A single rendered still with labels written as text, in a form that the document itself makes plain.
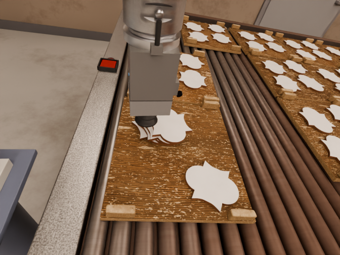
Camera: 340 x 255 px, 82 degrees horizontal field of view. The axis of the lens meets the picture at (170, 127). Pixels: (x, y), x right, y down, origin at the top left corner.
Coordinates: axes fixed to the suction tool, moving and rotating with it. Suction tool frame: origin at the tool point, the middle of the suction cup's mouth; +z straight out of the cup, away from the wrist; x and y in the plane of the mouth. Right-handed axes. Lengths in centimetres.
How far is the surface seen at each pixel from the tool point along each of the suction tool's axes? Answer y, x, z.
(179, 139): 6.0, -10.3, 13.9
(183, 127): 10.8, -12.7, 14.0
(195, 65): 53, -29, 17
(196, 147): 6.3, -16.2, 18.1
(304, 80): 46, -88, 19
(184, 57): 60, -25, 17
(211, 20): 124, -62, 18
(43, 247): -14.1, 19.7, 19.0
